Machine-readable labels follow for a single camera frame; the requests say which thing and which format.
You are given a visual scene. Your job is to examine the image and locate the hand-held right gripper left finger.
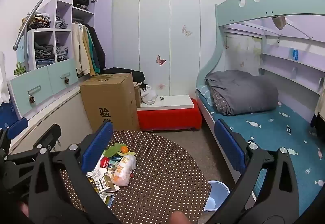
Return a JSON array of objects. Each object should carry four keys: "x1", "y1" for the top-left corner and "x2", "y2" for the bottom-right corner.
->
[{"x1": 27, "y1": 121, "x2": 120, "y2": 224}]

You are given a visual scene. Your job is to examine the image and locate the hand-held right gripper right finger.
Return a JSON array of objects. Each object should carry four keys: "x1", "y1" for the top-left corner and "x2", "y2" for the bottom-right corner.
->
[{"x1": 211, "y1": 119, "x2": 300, "y2": 224}]

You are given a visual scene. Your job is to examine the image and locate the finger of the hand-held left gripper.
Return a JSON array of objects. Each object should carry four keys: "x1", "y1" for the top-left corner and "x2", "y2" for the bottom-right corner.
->
[
  {"x1": 0, "y1": 117, "x2": 29, "y2": 158},
  {"x1": 33, "y1": 124, "x2": 62, "y2": 153}
]

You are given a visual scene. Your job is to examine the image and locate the red white snack packet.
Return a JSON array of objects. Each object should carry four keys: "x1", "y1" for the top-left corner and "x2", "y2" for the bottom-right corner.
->
[{"x1": 98, "y1": 155, "x2": 111, "y2": 169}]

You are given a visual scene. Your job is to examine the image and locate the white orange-print plastic bag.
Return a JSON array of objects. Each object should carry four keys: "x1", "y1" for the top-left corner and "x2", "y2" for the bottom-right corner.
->
[{"x1": 111, "y1": 154, "x2": 138, "y2": 187}]

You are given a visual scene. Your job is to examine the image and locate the torn printed paper carton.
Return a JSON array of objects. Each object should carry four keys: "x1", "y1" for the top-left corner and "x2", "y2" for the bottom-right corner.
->
[{"x1": 86, "y1": 168, "x2": 120, "y2": 193}]

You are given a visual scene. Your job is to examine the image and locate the blue plastic bucket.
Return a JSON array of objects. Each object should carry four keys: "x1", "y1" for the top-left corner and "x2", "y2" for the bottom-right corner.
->
[{"x1": 203, "y1": 180, "x2": 230, "y2": 212}]

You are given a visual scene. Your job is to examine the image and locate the small printed paper carton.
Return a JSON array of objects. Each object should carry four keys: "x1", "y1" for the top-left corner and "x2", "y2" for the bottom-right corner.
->
[{"x1": 99, "y1": 192, "x2": 115, "y2": 208}]

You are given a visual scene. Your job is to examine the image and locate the person's right hand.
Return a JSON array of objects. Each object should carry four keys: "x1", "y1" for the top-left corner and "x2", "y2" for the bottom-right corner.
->
[{"x1": 170, "y1": 211, "x2": 189, "y2": 224}]

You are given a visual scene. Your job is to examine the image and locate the green plush leaf toy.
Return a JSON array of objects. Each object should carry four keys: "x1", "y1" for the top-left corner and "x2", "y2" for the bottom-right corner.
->
[{"x1": 103, "y1": 143, "x2": 127, "y2": 157}]

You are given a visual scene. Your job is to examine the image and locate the white curved cabinet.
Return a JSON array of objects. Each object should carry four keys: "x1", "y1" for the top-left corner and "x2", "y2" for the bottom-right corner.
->
[{"x1": 8, "y1": 84, "x2": 95, "y2": 156}]

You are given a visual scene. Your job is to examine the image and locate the large cardboard box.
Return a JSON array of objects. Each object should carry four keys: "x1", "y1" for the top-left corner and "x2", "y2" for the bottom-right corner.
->
[{"x1": 79, "y1": 72, "x2": 140, "y2": 133}]

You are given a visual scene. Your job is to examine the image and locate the teal printed bed sheet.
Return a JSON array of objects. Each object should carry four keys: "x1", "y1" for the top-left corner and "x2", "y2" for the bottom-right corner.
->
[{"x1": 212, "y1": 101, "x2": 325, "y2": 214}]

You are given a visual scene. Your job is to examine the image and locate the teal drawer cabinet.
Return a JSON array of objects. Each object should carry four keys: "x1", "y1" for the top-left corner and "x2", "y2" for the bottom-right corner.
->
[{"x1": 10, "y1": 58, "x2": 78, "y2": 116}]

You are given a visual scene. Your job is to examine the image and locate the green decoration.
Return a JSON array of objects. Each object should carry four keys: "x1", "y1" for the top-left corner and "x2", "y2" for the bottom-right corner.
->
[{"x1": 14, "y1": 62, "x2": 27, "y2": 76}]

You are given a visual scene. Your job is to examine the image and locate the grey pillow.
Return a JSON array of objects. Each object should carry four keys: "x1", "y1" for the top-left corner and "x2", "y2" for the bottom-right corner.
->
[{"x1": 205, "y1": 70, "x2": 279, "y2": 116}]

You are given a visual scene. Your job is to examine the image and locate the blue striped pillow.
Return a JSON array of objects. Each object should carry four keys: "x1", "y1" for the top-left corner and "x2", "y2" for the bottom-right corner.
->
[{"x1": 197, "y1": 85, "x2": 215, "y2": 107}]

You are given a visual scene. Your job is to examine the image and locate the red bench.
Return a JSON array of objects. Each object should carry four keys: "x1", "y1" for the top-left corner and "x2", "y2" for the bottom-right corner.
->
[{"x1": 137, "y1": 98, "x2": 203, "y2": 132}]

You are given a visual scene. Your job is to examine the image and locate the white board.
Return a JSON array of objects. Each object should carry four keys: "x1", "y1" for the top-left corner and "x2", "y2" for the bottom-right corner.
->
[{"x1": 138, "y1": 94, "x2": 195, "y2": 111}]

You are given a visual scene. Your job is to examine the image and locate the folded dark clothes stack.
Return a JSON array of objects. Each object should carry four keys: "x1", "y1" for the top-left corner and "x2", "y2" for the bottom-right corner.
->
[{"x1": 34, "y1": 44, "x2": 56, "y2": 66}]

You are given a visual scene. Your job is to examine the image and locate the black cloth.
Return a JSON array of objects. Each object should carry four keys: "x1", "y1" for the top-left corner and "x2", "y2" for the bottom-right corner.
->
[{"x1": 102, "y1": 67, "x2": 146, "y2": 85}]

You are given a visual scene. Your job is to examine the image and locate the folded denim clothes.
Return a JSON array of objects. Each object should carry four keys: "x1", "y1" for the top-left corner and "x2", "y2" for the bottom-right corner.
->
[{"x1": 56, "y1": 46, "x2": 69, "y2": 61}]

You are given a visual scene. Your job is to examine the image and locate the green hanging garment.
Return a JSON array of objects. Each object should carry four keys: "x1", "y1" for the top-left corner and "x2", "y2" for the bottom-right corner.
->
[{"x1": 88, "y1": 27, "x2": 101, "y2": 73}]

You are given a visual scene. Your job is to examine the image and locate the yellow hanging garment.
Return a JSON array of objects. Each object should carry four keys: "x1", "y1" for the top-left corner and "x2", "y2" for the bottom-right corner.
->
[{"x1": 82, "y1": 25, "x2": 96, "y2": 76}]

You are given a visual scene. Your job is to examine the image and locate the cream hanging jacket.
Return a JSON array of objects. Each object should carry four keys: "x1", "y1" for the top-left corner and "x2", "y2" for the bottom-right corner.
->
[{"x1": 71, "y1": 23, "x2": 91, "y2": 76}]

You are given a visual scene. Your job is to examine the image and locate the black hanging coat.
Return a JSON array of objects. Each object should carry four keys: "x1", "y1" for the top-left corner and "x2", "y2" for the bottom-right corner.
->
[{"x1": 85, "y1": 23, "x2": 106, "y2": 73}]

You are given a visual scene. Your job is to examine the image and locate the white hanging cloth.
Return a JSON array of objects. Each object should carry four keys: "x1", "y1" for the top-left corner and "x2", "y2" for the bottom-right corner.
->
[{"x1": 310, "y1": 86, "x2": 325, "y2": 128}]

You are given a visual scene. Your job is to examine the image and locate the pile of mixed clothes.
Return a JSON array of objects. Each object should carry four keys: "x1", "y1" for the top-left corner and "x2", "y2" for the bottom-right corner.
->
[{"x1": 22, "y1": 12, "x2": 51, "y2": 29}]

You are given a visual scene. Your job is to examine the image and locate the folded grey clothes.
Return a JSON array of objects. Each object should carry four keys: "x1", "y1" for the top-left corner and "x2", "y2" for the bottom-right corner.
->
[{"x1": 54, "y1": 17, "x2": 69, "y2": 29}]

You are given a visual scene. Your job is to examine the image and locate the purple white shelving unit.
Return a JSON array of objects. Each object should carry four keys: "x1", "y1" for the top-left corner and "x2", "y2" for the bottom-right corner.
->
[{"x1": 25, "y1": 0, "x2": 113, "y2": 73}]

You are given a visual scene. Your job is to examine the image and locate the white wardrobe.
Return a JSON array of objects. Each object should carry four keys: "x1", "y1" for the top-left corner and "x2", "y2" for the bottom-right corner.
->
[{"x1": 112, "y1": 0, "x2": 227, "y2": 98}]

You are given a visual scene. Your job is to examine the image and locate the tan round hanging object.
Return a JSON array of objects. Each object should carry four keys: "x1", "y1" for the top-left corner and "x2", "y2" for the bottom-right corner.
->
[{"x1": 271, "y1": 16, "x2": 287, "y2": 30}]

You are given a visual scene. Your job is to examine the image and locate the black folded clothes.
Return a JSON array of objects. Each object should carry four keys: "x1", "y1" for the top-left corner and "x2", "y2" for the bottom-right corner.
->
[{"x1": 73, "y1": 0, "x2": 89, "y2": 10}]

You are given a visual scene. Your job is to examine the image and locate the purple wall shelf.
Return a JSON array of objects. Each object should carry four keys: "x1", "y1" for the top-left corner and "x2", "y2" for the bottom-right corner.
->
[{"x1": 260, "y1": 36, "x2": 325, "y2": 95}]

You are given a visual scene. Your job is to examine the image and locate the grey metal rail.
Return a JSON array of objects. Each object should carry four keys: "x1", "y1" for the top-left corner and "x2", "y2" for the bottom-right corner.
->
[{"x1": 13, "y1": 0, "x2": 100, "y2": 51}]

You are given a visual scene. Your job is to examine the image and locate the teal bunk bed frame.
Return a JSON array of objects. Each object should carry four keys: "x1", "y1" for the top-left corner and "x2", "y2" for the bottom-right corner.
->
[{"x1": 195, "y1": 0, "x2": 325, "y2": 214}]

